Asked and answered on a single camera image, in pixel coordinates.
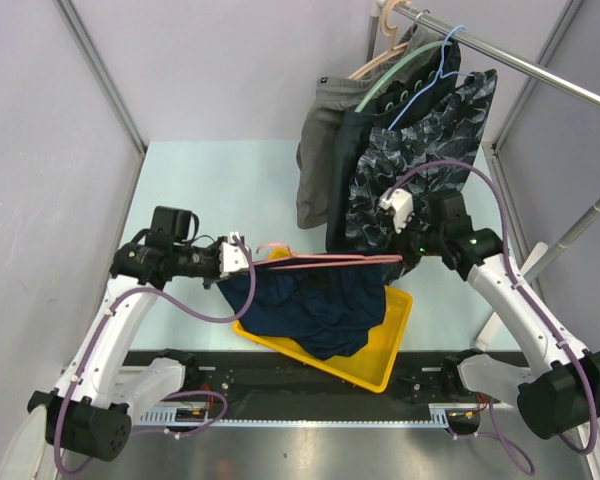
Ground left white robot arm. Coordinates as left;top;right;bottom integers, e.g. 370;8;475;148
28;206;245;462

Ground grey rack pole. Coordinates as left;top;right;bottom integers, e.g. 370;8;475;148
524;197;600;281

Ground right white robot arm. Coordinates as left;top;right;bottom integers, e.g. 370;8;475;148
379;189;600;439

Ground dark teal shorts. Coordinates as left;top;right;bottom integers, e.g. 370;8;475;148
324;39;462;254

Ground wooden hanger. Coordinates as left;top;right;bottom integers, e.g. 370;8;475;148
349;0;411;80

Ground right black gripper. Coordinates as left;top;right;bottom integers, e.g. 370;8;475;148
385;210;446;269

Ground green hanger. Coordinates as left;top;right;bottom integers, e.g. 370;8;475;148
354;41;447;113

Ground navy blue shorts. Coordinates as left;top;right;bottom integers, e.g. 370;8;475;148
239;264;387;360

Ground purple cable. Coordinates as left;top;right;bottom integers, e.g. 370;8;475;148
387;159;600;476
53;235;259;475

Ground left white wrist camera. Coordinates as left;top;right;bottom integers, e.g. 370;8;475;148
219;232;251;278

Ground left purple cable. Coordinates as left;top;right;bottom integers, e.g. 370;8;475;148
53;235;259;475

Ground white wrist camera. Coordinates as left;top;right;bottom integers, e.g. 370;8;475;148
379;188;414;234
219;232;251;278

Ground leaf patterned shorts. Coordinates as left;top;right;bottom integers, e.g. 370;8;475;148
344;69;498;252

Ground yellow plastic tray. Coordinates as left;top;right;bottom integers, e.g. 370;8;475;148
219;275;413;393

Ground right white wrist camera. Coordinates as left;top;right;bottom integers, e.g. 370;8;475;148
379;188;414;234

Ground pink wire hanger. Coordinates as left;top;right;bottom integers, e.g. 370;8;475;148
255;242;403;270

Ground blue wire hanger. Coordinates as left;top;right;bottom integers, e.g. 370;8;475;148
383;24;467;130

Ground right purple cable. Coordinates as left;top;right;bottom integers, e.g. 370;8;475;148
387;159;600;476

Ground grey sweat shorts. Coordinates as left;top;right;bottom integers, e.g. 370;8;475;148
296;26;441;229

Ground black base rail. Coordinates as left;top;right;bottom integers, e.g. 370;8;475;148
119;349;504;436

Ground metal clothes rail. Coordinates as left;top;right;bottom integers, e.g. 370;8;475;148
393;6;600;109

